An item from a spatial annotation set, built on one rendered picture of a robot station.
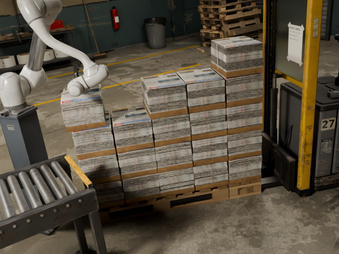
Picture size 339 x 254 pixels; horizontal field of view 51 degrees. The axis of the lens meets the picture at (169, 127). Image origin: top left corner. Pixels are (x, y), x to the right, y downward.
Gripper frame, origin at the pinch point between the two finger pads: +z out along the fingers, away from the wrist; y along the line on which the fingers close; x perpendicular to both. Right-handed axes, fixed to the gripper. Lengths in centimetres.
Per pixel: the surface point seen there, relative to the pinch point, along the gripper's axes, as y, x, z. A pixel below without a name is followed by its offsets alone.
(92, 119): 27.6, 5.4, -16.7
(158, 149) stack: 60, 51, -16
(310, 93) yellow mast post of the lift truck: 27, 163, -36
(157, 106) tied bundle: 25, 53, -18
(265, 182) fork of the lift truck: 109, 140, -8
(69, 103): 12.4, -7.4, -20.0
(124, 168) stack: 71, 23, -14
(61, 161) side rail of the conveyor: 42, -16, -50
